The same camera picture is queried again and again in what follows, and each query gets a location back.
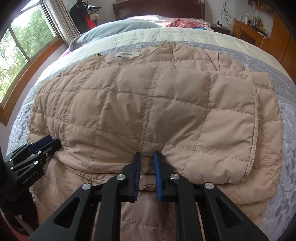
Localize beige quilted jacket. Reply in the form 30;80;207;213
26;40;283;241

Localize hanging dark clothes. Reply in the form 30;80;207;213
69;1;102;34

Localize cream bed sheet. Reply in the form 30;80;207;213
38;28;289;81

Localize beige curtain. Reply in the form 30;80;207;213
44;0;80;46

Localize grey quilted bedspread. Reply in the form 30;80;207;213
6;40;296;237

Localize grey pillow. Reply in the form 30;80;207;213
69;19;159;52

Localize large wooden wardrobe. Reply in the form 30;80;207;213
266;13;295;83

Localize wooden desk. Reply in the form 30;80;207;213
232;19;269;52

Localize red patterned cloth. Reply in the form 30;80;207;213
166;19;204;29

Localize dark wooden headboard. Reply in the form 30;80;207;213
113;0;205;20

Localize window with wooden frame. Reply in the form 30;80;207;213
1;1;64;126

